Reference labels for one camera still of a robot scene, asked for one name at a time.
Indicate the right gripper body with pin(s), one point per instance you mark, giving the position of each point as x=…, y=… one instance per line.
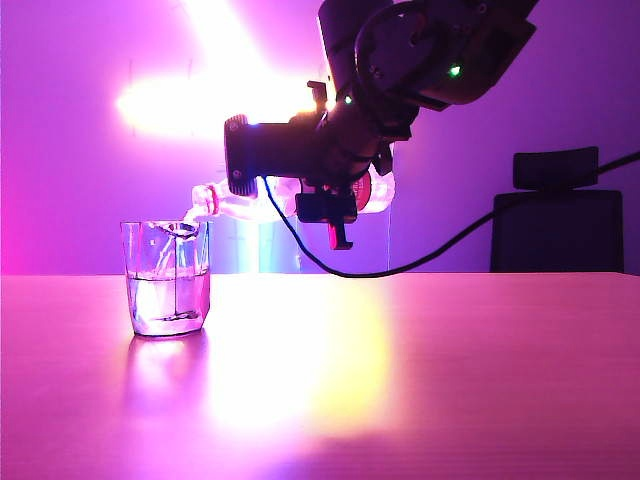
x=320, y=150

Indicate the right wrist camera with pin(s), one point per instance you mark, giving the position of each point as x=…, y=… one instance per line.
x=242, y=155

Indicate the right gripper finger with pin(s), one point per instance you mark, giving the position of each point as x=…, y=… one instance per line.
x=325, y=207
x=320, y=97

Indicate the black office chair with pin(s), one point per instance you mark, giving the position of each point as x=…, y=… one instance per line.
x=555, y=230

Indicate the clear plastic water bottle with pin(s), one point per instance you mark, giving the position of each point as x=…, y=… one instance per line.
x=377, y=192

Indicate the clear faceted glass cup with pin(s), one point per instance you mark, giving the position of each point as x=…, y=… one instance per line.
x=165, y=295

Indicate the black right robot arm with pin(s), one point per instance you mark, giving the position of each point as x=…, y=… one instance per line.
x=400, y=50

